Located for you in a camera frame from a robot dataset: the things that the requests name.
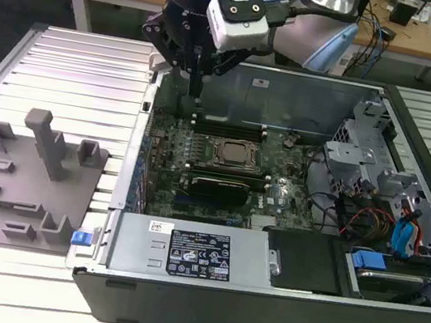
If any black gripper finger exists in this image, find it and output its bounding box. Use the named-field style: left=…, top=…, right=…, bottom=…
left=132, top=13, right=207, bottom=99
left=193, top=40, right=251, bottom=107

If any black RAM slot bank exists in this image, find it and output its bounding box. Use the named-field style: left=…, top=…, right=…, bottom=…
left=182, top=159, right=273, bottom=193
left=190, top=109, right=270, bottom=145

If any black cylinder capacitor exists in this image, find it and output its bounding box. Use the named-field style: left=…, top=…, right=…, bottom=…
left=175, top=93, right=196, bottom=120

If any silver CPU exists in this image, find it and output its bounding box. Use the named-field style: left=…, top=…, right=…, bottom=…
left=219, top=140, right=256, bottom=167

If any silver coin battery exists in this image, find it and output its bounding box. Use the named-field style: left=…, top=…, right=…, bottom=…
left=281, top=133, right=299, bottom=150

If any green motherboard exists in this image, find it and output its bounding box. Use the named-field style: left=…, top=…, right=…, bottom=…
left=127, top=104, right=339, bottom=243

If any black graphics card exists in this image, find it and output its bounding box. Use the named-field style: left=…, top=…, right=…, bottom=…
left=186, top=172, right=253, bottom=210

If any grey metal drive cage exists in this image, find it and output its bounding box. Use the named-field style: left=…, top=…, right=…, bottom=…
left=314, top=93, right=431, bottom=212

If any tall black device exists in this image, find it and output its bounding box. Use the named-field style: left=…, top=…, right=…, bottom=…
left=355, top=0, right=373, bottom=19

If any small black adapter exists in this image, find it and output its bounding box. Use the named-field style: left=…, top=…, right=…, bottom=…
left=376, top=25, right=397, bottom=43

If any silver finned heat sink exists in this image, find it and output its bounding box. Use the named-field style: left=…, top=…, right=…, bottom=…
left=248, top=211, right=280, bottom=233

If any small black cube box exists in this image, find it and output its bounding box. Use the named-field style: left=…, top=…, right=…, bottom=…
left=387, top=0, right=420, bottom=28

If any grey power supply unit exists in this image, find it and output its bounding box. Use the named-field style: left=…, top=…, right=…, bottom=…
left=103, top=209, right=282, bottom=296

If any grey parts rack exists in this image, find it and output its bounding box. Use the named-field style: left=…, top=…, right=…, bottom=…
left=0, top=101, right=118, bottom=262

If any black plastic shroud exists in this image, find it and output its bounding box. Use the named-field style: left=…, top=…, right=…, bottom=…
left=253, top=224, right=352, bottom=300

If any blue case latch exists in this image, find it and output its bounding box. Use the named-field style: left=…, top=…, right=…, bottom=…
left=70, top=230, right=91, bottom=249

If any hard disk blue carrier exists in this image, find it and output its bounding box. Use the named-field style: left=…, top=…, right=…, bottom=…
left=339, top=247, right=431, bottom=311

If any black open PC case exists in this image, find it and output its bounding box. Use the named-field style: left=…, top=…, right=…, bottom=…
left=56, top=37, right=431, bottom=323

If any grey plastic corner bracket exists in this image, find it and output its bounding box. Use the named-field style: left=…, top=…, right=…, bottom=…
left=147, top=50, right=172, bottom=73

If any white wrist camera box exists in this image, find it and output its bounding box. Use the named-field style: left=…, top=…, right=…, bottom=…
left=197, top=0, right=275, bottom=60

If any CPU socket metal frame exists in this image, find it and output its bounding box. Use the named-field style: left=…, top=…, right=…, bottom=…
left=207, top=132, right=268, bottom=177

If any black camera cable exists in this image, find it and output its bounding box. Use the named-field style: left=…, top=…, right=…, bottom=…
left=261, top=0, right=361, bottom=41

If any red yellow power wire bundle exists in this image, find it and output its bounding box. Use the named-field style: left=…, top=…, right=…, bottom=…
left=336, top=202, right=397, bottom=246

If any blue flat data wire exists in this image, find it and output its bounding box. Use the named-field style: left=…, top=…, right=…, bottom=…
left=388, top=206, right=424, bottom=260

